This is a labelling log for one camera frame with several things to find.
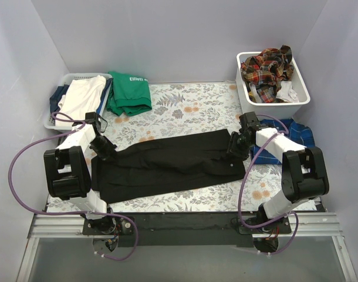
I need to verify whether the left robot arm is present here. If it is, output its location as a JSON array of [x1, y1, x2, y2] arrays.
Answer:
[[43, 112, 117, 235]]

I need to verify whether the light grey laundry basket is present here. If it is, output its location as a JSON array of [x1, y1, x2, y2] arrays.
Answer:
[[43, 73, 112, 132]]

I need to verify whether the white plastic bin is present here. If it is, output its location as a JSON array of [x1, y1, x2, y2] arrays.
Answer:
[[236, 46, 310, 119]]

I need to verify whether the aluminium frame rail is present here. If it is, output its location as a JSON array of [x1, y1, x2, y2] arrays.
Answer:
[[16, 212, 357, 281]]

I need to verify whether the navy blue garment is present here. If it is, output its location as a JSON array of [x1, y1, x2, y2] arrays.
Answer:
[[49, 84, 69, 113]]

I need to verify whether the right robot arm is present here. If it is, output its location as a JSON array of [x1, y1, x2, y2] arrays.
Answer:
[[227, 112, 329, 234]]

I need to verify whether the green t-shirt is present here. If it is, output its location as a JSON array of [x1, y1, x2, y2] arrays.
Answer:
[[107, 71, 152, 116]]

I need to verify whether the red plaid shirt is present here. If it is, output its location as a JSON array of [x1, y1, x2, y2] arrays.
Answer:
[[240, 45, 294, 103]]

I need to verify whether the white folded garment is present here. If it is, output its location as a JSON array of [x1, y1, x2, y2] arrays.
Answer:
[[59, 76, 106, 120]]

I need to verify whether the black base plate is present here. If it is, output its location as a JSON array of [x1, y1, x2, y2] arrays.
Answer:
[[82, 211, 293, 248]]

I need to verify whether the floral table cloth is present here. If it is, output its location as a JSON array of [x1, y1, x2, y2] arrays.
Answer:
[[46, 83, 318, 213]]

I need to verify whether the black long sleeve shirt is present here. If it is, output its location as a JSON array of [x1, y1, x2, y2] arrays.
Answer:
[[91, 129, 245, 204]]

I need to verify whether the blue plaid folded shirt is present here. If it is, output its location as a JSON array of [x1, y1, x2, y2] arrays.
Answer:
[[254, 119, 315, 165]]

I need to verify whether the white garment in bin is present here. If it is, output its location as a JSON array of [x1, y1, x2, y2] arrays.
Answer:
[[276, 81, 299, 103]]

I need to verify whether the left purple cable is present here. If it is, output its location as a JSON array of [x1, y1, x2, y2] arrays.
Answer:
[[8, 112, 139, 262]]

